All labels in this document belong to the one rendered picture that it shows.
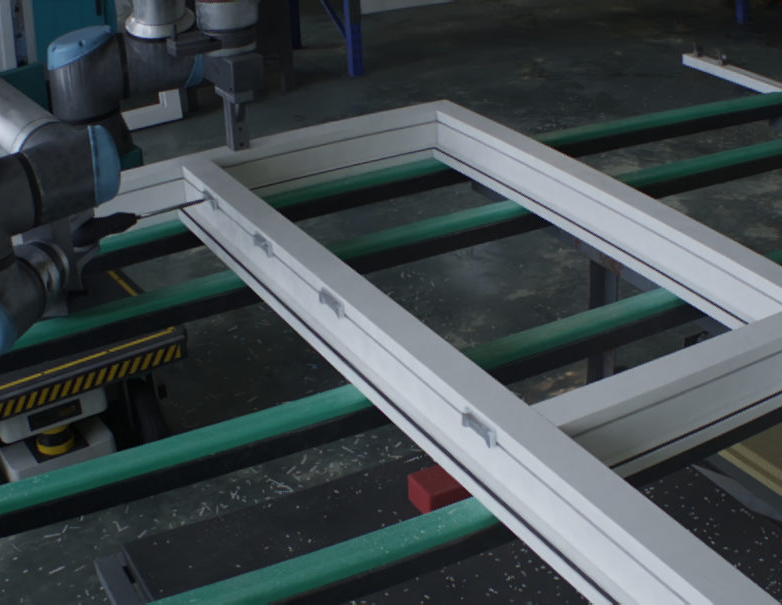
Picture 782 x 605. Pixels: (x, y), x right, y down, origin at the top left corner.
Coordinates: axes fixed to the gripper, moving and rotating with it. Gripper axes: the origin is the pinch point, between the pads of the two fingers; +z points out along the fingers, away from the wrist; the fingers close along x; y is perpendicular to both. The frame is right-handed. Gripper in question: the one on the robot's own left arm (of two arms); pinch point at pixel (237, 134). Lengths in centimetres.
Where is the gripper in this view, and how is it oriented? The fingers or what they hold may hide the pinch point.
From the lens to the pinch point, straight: 176.4
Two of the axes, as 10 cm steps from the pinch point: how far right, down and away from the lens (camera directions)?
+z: 0.6, 8.9, 4.5
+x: -4.6, -3.8, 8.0
